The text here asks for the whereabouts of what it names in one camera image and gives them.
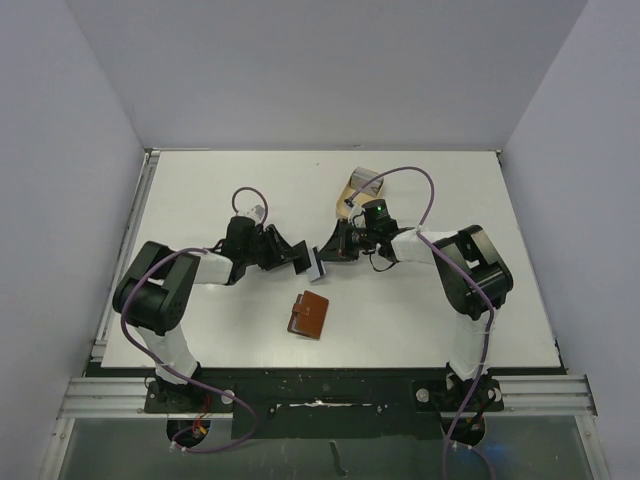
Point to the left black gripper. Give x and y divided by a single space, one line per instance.
276 247

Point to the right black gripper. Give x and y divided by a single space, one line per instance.
347 242

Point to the silver striped credit card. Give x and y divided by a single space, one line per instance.
316 269

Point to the brown leather card holder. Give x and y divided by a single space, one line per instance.
308 315

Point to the black credit card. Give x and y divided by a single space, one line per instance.
301 261

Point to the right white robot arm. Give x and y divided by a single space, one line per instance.
474 277

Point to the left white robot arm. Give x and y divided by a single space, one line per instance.
153 294

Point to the tan oval cardboard tray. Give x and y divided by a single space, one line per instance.
341 210

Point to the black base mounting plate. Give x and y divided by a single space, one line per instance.
334 405

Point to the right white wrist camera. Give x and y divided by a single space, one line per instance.
355 212

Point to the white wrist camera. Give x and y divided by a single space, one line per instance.
256 213
355 212

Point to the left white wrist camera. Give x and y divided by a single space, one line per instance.
256 213

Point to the aluminium rail left edge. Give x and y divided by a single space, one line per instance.
151 158

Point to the aluminium rail front left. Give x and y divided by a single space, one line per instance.
103 398

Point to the aluminium rail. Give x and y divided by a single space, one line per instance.
103 398
546 395

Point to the aluminium rail front right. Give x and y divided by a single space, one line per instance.
546 395

